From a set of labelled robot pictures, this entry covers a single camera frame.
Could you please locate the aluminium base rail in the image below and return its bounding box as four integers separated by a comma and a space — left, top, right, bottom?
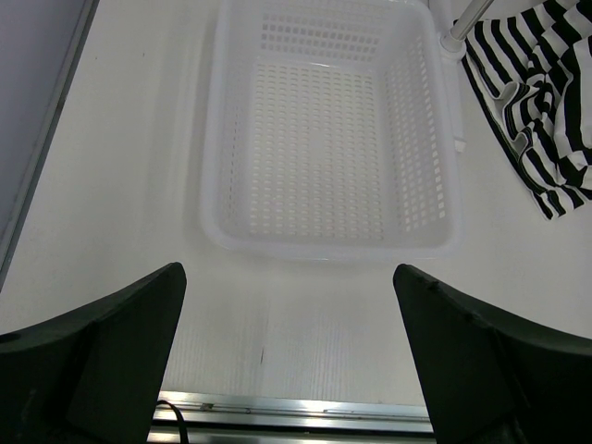
147, 391, 435, 443

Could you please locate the black white striped tank top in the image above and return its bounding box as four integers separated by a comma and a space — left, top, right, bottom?
462, 1, 591, 220

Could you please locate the white metal clothes rack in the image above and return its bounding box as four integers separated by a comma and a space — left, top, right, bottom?
425, 0, 493, 153

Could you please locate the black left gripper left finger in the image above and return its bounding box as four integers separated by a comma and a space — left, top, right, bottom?
1, 263, 187, 443

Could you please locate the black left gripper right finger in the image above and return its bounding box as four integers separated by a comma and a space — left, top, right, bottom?
393, 265, 591, 443

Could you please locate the white plastic basket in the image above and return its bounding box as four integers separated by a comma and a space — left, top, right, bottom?
200, 1, 462, 262

